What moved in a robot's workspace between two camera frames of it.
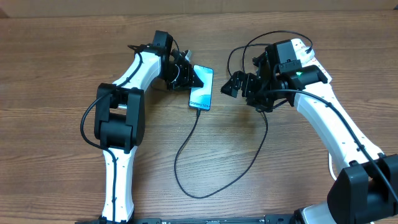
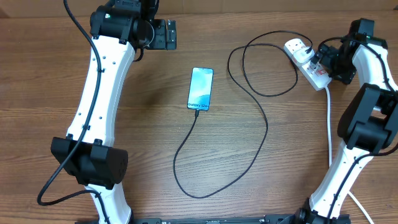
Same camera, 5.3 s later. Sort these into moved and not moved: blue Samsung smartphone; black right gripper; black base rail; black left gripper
Moved: black left gripper; black right gripper
Not moved: black base rail; blue Samsung smartphone
